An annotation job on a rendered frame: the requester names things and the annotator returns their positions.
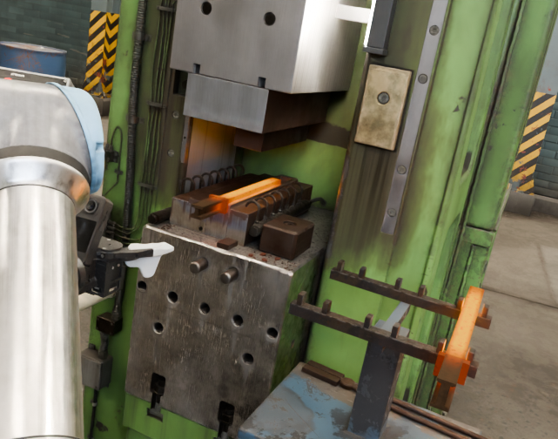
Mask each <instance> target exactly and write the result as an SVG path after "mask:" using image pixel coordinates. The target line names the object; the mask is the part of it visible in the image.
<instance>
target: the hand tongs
mask: <svg viewBox="0 0 558 439"><path fill-rule="evenodd" d="M301 371H302V372H304V373H306V374H309V375H311V376H313V377H315V378H318V379H320V380H322V381H323V382H327V383H329V384H331V385H333V386H335V387H336V386H338V385H340V386H341V387H342V388H343V389H346V390H354V391H355V392H356V391H357V387H358V384H356V383H355V381H354V380H353V379H351V378H347V377H345V375H344V374H342V373H340V372H338V371H336V370H333V369H331V368H329V367H326V366H324V365H322V364H319V363H317V362H316V361H312V360H310V361H309V362H308V363H307V364H305V365H304V366H303V367H302V370H301ZM392 403H395V404H397V405H399V406H401V407H403V408H405V409H409V410H411V411H413V412H414V413H417V414H419V415H423V416H425V417H426V418H428V419H431V420H433V421H435V422H438V423H440V424H442V425H445V426H447V427H449V428H450V429H454V430H456V431H458V432H461V433H462V434H464V435H467V436H470V437H472V438H474V439H489V438H487V437H485V436H482V435H479V434H477V433H475V432H473V431H471V430H469V429H465V428H463V427H461V426H459V425H457V424H455V423H452V422H450V421H448V420H445V419H443V418H441V417H438V416H437V415H434V414H431V413H429V412H427V411H425V410H423V409H419V408H417V407H415V406H414V405H411V404H409V403H407V402H403V401H402V400H399V399H397V398H395V397H394V398H393V401H392ZM390 410H392V411H394V412H396V413H398V414H400V415H403V416H405V417H407V418H409V419H412V420H414V421H416V422H418V423H421V424H423V425H425V426H427V427H429V428H431V429H434V430H437V431H439V432H441V433H442V434H444V435H447V436H450V437H452V438H454V439H469V438H467V437H465V436H462V435H459V434H457V433H455V432H453V431H451V430H449V429H446V428H443V427H441V426H440V425H438V424H435V423H433V422H430V421H428V420H426V419H424V418H422V417H419V416H417V415H415V414H412V413H410V412H408V411H406V410H404V409H401V408H399V407H397V406H394V405H393V404H392V405H391V408H390Z"/></svg>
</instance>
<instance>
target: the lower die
mask: <svg viewBox="0 0 558 439"><path fill-rule="evenodd" d="M280 176H283V177H287V178H289V179H290V180H287V181H286V182H283V183H281V184H278V185H276V186H272V187H270V188H267V189H265V190H263V191H260V192H256V193H254V194H252V195H249V196H247V197H244V198H243V199H238V200H236V201H233V202H232V203H229V204H228V208H227V213H226V214H223V213H218V214H215V215H213V216H211V217H209V218H206V219H202V220H199V219H194V218H191V217H190V215H191V214H192V213H195V208H194V207H192V204H193V203H196V202H199V201H200V200H203V199H208V198H209V195H210V194H214V195H218V196H220V195H223V194H226V193H229V192H232V191H235V190H238V189H240V188H243V187H246V186H249V185H252V184H255V183H258V182H260V181H262V180H265V179H269V178H277V177H280ZM294 182H298V179H296V178H293V177H289V176H286V175H283V174H280V175H278V176H272V175H270V174H266V173H263V174H260V175H257V174H253V173H247V174H245V175H242V176H238V177H236V178H233V179H228V180H225V181H222V182H219V183H217V184H214V185H210V186H206V187H203V188H200V189H197V190H194V191H191V192H187V193H183V194H180V195H178V196H175V197H172V203H171V216H170V223H171V224H173V225H176V226H181V227H184V228H187V229H190V230H192V231H196V232H199V233H203V234H207V235H210V236H212V237H215V238H219V239H222V240H223V239H225V238H230V239H233V240H237V241H238V245H241V246H245V245H247V244H249V243H251V242H252V241H254V240H256V239H258V238H260V237H261V235H260V236H258V237H252V236H251V235H250V234H249V229H250V227H251V226H252V225H253V224H255V223H254V222H255V219H256V217H257V211H258V207H257V205H256V204H254V203H250V204H249V205H248V207H245V204H246V202H247V201H249V200H255V199H256V198H257V197H263V196H264V195H265V194H266V193H271V192H272V191H278V189H280V188H281V187H285V186H287V185H291V184H292V183H294ZM298 183H300V184H301V185H302V186H303V193H302V198H301V199H302V200H305V199H307V200H310V199H311V195H312V190H313V186H312V185H308V184H305V183H301V182H298ZM294 187H295V188H296V190H297V196H296V200H295V204H297V203H298V199H299V195H300V187H299V186H298V185H294ZM286 189H288V191H289V192H290V194H291V196H290V201H289V207H290V206H291V205H292V202H293V196H294V190H293V189H291V188H290V187H287V188H286ZM280 192H281V193H282V194H283V197H284V200H283V205H282V211H283V210H284V209H285V205H286V202H287V197H288V194H287V192H286V191H283V190H281V191H280ZM273 196H274V197H275V199H276V206H275V214H276V213H277V212H278V209H279V205H280V200H281V198H280V195H279V194H277V193H274V194H273ZM265 199H266V200H267V201H268V205H269V206H268V211H267V218H269V216H271V212H272V206H273V199H272V197H269V196H266V197H265ZM257 202H258V203H259V205H260V214H259V221H261V220H262V219H263V216H264V215H265V209H266V203H265V201H264V200H262V199H259V200H258V201H257ZM200 226H202V228H203V230H202V231H199V229H198V228H199V227H200Z"/></svg>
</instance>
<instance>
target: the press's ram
mask: <svg viewBox="0 0 558 439"><path fill-rule="evenodd" d="M366 1H367V0H178V3H177V11H176V18H175V26H174V33H173V41H172V49H171V63H170V68H172V69H174V70H179V71H186V72H190V73H199V74H200V75H203V76H207V77H211V78H219V79H223V80H227V81H232V82H235V83H240V84H247V85H251V86H256V87H265V89H268V90H272V91H280V92H284V93H288V94H296V93H312V92H327V91H349V88H350V84H351V79H352V75H353V67H354V62H355V58H356V53H357V49H358V44H359V40H360V32H361V27H362V23H363V24H369V20H370V16H371V11H372V10H370V9H366Z"/></svg>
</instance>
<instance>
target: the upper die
mask: <svg viewBox="0 0 558 439"><path fill-rule="evenodd" d="M330 94H331V92H330V91H327V92H312V93H296V94H288V93H284V92H280V91H272V90H268V89H265V87H256V86H251V85H247V84H240V83H235V82H232V81H227V80H223V79H219V78H211V77H207V76H203V75H200V74H199V73H190V72H189V73H188V78H187V86H186V93H185V106H184V113H183V115H186V116H189V117H193V118H200V119H203V120H207V121H211V122H214V123H218V124H222V125H229V126H232V127H236V128H239V129H243V130H247V131H250V132H257V133H261V134H262V133H267V132H276V131H280V130H285V129H290V128H294V127H299V126H304V125H312V124H318V123H322V122H325V121H326V113H327V108H328V104H329V99H330Z"/></svg>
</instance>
